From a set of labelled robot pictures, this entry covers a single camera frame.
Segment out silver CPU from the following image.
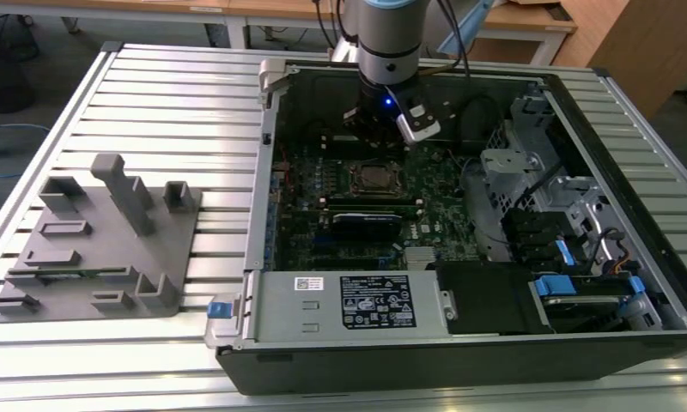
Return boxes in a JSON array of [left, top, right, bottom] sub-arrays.
[[360, 166, 395, 187]]

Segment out CPU socket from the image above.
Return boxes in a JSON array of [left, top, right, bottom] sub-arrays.
[[347, 161, 409, 197]]

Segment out grey case hinge latch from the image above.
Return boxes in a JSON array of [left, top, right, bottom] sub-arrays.
[[256, 58, 292, 107]]

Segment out pale blue teach pendant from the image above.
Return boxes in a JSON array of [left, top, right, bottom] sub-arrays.
[[438, 0, 494, 55]]

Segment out metal drive cage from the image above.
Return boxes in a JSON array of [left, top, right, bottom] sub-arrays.
[[479, 96, 561, 263]]

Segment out green motherboard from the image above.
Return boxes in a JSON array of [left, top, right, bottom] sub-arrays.
[[271, 136, 494, 271]]

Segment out black graphics card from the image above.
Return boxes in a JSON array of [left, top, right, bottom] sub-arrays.
[[330, 210, 407, 242]]

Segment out small silver heatsink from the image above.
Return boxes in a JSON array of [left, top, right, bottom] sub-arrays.
[[403, 245, 439, 264]]

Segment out black disk bay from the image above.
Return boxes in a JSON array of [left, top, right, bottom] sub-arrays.
[[502, 209, 578, 264]]

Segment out wooden cabinet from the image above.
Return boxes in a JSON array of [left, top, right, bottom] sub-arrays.
[[554, 0, 687, 121]]

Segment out black plastic shroud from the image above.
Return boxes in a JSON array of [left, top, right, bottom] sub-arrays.
[[434, 261, 538, 336]]

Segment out grey power supply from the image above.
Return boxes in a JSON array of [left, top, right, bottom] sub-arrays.
[[243, 269, 454, 344]]

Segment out blue disk carrier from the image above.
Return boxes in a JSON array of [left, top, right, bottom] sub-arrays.
[[530, 276, 578, 298]]

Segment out grey parts rack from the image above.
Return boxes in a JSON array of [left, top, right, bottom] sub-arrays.
[[0, 153, 206, 324]]

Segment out silver hard disk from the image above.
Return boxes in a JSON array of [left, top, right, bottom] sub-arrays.
[[541, 294, 621, 334]]

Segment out black PC case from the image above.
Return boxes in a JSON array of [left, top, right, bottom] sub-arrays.
[[203, 58, 687, 397]]

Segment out black round stool base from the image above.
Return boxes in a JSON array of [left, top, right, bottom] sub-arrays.
[[0, 72, 36, 115]]

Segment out black mesh bin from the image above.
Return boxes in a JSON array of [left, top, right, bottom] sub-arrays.
[[0, 15, 41, 65]]

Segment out green RAM stick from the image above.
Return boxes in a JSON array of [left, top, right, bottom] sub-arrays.
[[8, 266, 131, 282]]

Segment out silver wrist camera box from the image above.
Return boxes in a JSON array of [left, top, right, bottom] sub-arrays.
[[394, 97, 442, 142]]

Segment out black looped wire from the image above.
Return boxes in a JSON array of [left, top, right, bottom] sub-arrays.
[[457, 93, 505, 149]]

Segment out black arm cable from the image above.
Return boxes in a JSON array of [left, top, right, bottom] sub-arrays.
[[434, 0, 475, 81]]

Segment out silver chassis bracket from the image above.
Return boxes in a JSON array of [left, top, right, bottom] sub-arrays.
[[541, 174, 614, 241]]

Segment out orange and black wires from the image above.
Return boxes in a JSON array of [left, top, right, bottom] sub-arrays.
[[603, 256, 637, 276]]

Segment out blue floor cable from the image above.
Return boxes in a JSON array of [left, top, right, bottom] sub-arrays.
[[0, 123, 52, 178]]

